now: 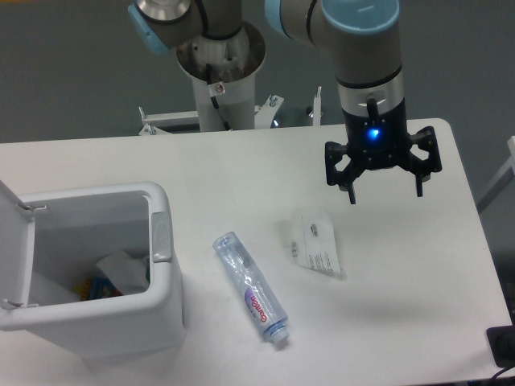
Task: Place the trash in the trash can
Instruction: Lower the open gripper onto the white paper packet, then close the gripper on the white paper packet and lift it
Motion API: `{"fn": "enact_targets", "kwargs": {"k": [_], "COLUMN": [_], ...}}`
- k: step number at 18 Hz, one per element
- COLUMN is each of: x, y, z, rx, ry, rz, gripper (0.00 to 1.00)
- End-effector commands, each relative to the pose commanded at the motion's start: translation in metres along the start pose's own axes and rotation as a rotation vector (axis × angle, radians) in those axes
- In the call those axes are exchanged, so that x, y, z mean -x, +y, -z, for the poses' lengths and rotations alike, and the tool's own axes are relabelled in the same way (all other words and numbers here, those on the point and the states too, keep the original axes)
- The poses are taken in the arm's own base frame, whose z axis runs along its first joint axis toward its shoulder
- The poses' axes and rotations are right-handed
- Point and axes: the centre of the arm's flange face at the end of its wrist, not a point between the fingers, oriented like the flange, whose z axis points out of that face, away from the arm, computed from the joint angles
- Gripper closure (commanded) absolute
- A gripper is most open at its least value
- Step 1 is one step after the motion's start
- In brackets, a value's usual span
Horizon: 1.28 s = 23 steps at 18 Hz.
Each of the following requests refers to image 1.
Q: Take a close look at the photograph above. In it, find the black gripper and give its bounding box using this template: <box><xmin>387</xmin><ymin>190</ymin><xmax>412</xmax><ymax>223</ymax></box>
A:
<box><xmin>324</xmin><ymin>97</ymin><xmax>443</xmax><ymax>205</ymax></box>

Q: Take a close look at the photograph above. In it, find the clear plastic wrapper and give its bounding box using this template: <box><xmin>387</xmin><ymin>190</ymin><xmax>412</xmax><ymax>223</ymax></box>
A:
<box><xmin>285</xmin><ymin>209</ymin><xmax>343</xmax><ymax>279</ymax></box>

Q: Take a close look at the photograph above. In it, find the clear plastic water bottle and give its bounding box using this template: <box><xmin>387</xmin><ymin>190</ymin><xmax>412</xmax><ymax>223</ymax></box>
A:
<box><xmin>212</xmin><ymin>232</ymin><xmax>289</xmax><ymax>344</ymax></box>

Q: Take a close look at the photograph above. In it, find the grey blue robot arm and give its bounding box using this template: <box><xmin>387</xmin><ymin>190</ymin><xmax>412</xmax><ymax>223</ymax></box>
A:
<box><xmin>128</xmin><ymin>1</ymin><xmax>442</xmax><ymax>194</ymax></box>

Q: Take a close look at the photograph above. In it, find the white trash can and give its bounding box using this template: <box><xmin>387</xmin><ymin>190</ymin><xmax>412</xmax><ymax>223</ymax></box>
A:
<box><xmin>1</xmin><ymin>182</ymin><xmax>185</xmax><ymax>357</ymax></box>

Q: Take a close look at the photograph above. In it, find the white trash can lid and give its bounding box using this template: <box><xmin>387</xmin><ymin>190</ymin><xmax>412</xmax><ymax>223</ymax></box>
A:
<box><xmin>1</xmin><ymin>183</ymin><xmax>47</xmax><ymax>310</ymax></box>

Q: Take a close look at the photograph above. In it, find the black device at edge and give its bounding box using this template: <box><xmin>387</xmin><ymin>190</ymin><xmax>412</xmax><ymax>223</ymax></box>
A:
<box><xmin>486</xmin><ymin>326</ymin><xmax>514</xmax><ymax>368</ymax></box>

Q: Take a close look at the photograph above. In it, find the crumpled white tissue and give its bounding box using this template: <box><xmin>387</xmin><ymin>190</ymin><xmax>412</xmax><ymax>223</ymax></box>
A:
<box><xmin>96</xmin><ymin>251</ymin><xmax>150</xmax><ymax>295</ymax></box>

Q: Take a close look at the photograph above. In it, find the colourful snack package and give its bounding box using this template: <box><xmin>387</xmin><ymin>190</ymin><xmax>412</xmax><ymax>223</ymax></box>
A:
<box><xmin>72</xmin><ymin>277</ymin><xmax>122</xmax><ymax>302</ymax></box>

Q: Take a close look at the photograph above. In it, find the white frame at right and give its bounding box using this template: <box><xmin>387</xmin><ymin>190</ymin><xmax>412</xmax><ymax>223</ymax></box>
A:
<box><xmin>476</xmin><ymin>136</ymin><xmax>514</xmax><ymax>213</ymax></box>

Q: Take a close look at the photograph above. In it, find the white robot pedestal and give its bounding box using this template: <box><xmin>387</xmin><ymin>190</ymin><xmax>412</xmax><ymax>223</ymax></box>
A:
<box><xmin>139</xmin><ymin>22</ymin><xmax>284</xmax><ymax>136</ymax></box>

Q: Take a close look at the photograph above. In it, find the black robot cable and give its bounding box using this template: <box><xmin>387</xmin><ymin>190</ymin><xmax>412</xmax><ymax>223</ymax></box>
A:
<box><xmin>205</xmin><ymin>63</ymin><xmax>234</xmax><ymax>132</ymax></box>

